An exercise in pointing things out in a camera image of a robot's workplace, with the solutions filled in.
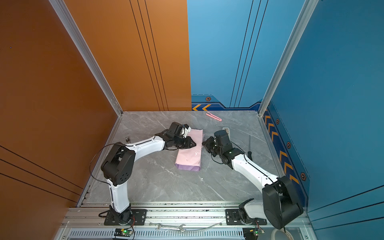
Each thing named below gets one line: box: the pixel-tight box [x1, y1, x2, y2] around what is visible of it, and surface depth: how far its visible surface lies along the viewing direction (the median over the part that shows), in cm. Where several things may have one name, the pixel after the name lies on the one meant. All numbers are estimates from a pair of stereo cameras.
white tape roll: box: [271, 228, 294, 240], surface depth 69 cm
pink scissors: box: [205, 111, 223, 122], surface depth 118 cm
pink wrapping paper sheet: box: [175, 128, 204, 172], surface depth 89 cm
